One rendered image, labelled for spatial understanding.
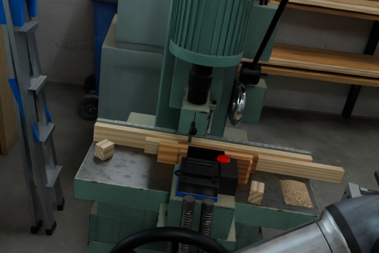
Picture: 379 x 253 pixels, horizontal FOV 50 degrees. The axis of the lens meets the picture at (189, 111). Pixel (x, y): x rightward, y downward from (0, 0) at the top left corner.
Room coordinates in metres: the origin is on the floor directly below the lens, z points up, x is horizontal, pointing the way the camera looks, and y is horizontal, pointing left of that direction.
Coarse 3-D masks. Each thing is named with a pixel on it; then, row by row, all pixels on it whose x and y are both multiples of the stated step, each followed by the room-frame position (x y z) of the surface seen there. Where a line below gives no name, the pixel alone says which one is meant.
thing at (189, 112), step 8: (184, 88) 1.02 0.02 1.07; (184, 96) 0.96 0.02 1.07; (208, 96) 0.98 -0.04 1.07; (184, 104) 0.91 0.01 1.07; (192, 104) 0.92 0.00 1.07; (208, 104) 0.93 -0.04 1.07; (184, 112) 0.89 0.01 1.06; (192, 112) 0.89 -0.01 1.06; (200, 112) 0.89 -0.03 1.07; (208, 112) 0.89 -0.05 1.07; (184, 120) 0.89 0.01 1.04; (192, 120) 0.89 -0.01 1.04; (200, 120) 0.89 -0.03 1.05; (184, 128) 0.89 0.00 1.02; (200, 128) 0.89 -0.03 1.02
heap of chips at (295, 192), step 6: (282, 180) 0.90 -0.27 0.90; (288, 180) 0.89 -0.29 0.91; (282, 186) 0.87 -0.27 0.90; (288, 186) 0.86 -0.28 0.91; (294, 186) 0.86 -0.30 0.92; (300, 186) 0.87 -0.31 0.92; (288, 192) 0.84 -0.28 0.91; (294, 192) 0.84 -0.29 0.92; (300, 192) 0.84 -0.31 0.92; (306, 192) 0.85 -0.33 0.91; (288, 198) 0.82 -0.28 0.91; (294, 198) 0.82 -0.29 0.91; (300, 198) 0.82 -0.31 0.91; (306, 198) 0.82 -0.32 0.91; (288, 204) 0.81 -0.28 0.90; (294, 204) 0.81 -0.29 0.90; (300, 204) 0.81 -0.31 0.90; (306, 204) 0.81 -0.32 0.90
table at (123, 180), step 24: (96, 168) 0.82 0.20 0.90; (120, 168) 0.83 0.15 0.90; (144, 168) 0.85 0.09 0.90; (168, 168) 0.87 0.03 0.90; (96, 192) 0.77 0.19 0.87; (120, 192) 0.77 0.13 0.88; (144, 192) 0.77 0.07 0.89; (168, 192) 0.77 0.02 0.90; (240, 192) 0.82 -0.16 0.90; (264, 192) 0.84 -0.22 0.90; (312, 192) 0.87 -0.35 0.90; (240, 216) 0.78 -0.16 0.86; (264, 216) 0.78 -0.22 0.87; (288, 216) 0.78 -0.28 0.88; (312, 216) 0.78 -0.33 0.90; (216, 240) 0.68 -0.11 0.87
